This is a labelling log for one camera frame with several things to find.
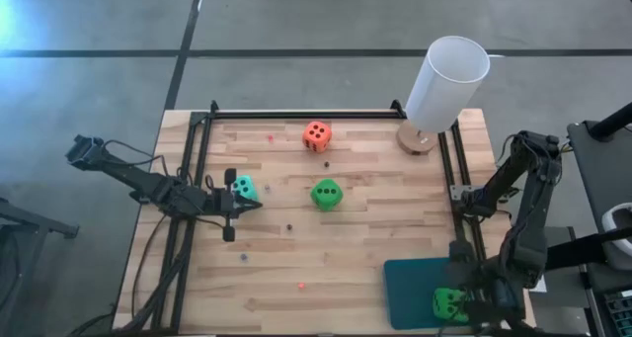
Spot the black floor cable bundle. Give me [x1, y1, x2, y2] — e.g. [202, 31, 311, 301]
[68, 212, 197, 336]

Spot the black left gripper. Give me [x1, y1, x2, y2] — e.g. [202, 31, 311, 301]
[204, 167, 264, 243]

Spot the black side cart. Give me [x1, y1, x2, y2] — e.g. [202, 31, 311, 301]
[566, 102, 632, 337]

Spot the black aluminium table frame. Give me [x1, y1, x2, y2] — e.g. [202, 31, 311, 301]
[150, 99, 490, 334]

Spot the large green foam die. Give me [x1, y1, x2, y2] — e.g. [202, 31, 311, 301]
[309, 178, 345, 212]
[433, 287, 470, 323]

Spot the blue plastic tray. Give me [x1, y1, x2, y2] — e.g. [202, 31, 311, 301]
[383, 257, 476, 331]

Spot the large orange foam die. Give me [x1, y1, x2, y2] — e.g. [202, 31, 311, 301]
[301, 121, 333, 154]

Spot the black keyboard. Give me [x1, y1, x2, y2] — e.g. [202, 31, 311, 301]
[602, 290, 632, 337]

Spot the white rounded object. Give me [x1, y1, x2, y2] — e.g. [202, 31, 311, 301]
[600, 202, 632, 272]

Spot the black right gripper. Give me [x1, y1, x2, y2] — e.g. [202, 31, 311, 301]
[448, 242, 527, 328]

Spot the large teal foam die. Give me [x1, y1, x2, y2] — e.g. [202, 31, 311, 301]
[231, 175, 260, 203]

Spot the black metal stand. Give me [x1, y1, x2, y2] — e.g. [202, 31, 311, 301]
[0, 196, 80, 337]

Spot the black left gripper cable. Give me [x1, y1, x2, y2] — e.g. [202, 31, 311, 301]
[101, 138, 172, 180]

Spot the white shade wooden base lamp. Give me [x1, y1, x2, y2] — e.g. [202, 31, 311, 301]
[395, 35, 492, 155]

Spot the black diagonal bar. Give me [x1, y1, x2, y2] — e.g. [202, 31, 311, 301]
[545, 226, 632, 272]

